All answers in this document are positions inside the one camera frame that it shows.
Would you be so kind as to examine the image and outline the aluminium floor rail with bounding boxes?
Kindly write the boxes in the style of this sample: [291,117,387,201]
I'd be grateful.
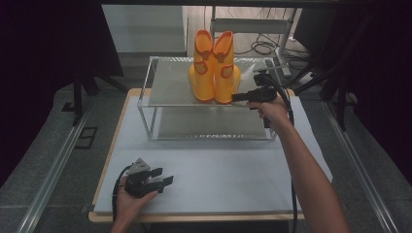
[323,100,400,233]
[15,96,95,233]

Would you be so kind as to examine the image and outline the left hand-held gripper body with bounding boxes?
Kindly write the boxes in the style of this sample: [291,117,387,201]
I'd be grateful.
[123,157,163,199]

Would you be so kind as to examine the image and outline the two-tier metal shelf rack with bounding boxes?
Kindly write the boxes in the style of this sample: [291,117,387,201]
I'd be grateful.
[137,55,292,142]

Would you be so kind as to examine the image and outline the grey cabinet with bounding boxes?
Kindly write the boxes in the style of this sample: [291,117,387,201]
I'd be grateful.
[101,4,189,54]

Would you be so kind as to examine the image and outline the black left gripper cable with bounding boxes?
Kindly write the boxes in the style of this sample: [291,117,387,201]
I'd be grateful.
[111,164,134,223]

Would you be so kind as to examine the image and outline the white metal desk frame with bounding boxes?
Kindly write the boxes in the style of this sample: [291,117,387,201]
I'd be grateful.
[209,5,298,79]

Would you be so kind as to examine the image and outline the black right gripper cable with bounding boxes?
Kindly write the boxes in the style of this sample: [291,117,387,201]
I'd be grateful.
[257,72,299,233]

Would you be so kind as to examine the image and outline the black floor cables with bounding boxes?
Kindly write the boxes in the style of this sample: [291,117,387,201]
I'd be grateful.
[203,5,313,72]

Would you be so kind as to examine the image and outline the black metal stand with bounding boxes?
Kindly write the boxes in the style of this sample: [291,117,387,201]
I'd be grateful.
[291,13,385,133]
[60,61,129,128]

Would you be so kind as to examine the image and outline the person's right hand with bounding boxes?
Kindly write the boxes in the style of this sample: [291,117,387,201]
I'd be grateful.
[245,96,292,131]

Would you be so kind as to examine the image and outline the white table mat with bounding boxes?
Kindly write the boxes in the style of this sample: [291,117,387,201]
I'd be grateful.
[92,94,334,216]

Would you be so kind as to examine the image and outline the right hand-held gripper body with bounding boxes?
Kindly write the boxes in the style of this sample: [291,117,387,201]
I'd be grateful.
[245,64,292,129]

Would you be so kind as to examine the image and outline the person's left hand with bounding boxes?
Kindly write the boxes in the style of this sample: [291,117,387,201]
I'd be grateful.
[114,185,160,228]

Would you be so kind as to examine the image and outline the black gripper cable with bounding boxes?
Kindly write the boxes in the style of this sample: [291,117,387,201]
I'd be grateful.
[111,164,134,223]
[257,72,299,233]

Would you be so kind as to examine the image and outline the wooden table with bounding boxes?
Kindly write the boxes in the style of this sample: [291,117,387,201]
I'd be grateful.
[87,87,334,224]

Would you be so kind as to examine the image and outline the yellow duck rain boot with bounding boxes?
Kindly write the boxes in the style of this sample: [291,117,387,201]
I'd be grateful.
[212,30,243,106]
[188,29,217,103]

